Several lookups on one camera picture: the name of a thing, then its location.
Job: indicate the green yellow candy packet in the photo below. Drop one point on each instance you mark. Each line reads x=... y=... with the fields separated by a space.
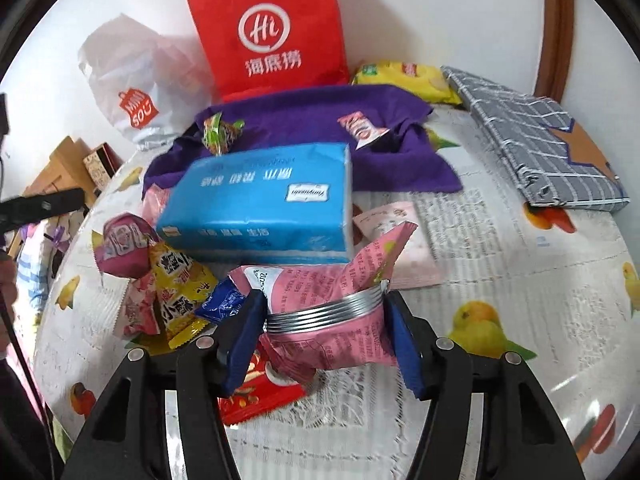
x=220 y=135

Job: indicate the red paper bag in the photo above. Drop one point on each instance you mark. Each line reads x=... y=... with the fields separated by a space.
x=270 y=25

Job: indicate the blue tissue pack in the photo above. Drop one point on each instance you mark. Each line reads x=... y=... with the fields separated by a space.
x=250 y=205

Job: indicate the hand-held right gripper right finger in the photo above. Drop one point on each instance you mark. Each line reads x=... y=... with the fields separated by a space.
x=405 y=345

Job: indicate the wooden frame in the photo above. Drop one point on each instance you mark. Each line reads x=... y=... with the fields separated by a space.
x=555 y=35

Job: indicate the cardboard boxes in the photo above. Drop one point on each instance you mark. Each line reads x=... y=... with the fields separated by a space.
x=65 y=165

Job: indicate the pale pink packet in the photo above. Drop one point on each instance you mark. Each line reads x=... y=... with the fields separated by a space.
x=420 y=260

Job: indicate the yellow snack packet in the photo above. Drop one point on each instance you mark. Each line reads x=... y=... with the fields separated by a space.
x=175 y=280

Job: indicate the grey checkered cloth bag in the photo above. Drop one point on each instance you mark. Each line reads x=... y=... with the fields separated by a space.
x=525 y=130

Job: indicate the yellow chips bag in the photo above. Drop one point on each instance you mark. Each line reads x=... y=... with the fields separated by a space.
x=400 y=77

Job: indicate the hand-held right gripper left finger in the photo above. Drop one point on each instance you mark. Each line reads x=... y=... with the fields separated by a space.
x=245 y=345

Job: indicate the pink round snack packet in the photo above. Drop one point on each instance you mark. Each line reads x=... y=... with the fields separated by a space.
x=125 y=245

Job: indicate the red snack packet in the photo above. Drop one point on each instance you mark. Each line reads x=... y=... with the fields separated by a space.
x=260 y=400

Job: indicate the white plastic bag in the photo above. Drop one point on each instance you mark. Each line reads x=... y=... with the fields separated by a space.
x=125 y=75

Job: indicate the pink white snack packet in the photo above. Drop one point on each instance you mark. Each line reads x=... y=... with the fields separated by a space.
x=137 y=310

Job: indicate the pastel plush toys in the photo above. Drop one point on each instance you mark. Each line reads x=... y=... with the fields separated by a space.
x=37 y=260

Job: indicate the pink white bar packet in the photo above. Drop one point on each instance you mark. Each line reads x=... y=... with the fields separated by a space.
x=362 y=130

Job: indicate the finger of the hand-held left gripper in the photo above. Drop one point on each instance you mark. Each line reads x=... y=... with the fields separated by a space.
x=40 y=207

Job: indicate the purple cloth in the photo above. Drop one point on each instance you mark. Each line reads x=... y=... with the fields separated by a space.
x=310 y=110

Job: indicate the small blue snack packet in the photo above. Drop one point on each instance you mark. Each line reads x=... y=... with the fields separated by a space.
x=220 y=302

